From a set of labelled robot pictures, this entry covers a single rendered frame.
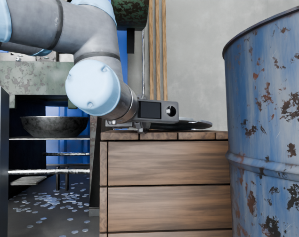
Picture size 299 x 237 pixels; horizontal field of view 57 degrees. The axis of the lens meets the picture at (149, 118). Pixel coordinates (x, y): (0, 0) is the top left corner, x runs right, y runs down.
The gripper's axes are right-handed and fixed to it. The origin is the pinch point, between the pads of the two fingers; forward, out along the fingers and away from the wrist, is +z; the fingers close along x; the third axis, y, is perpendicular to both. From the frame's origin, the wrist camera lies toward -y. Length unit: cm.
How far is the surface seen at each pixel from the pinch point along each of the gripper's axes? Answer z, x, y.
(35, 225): 25, 36, 47
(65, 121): 46, -6, 50
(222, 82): 197, -64, -31
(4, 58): 35, -34, 76
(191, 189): -0.3, 17.5, -10.8
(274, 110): -39.9, 4.9, -21.3
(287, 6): 206, -143, -96
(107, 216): -4.8, 24.3, 9.0
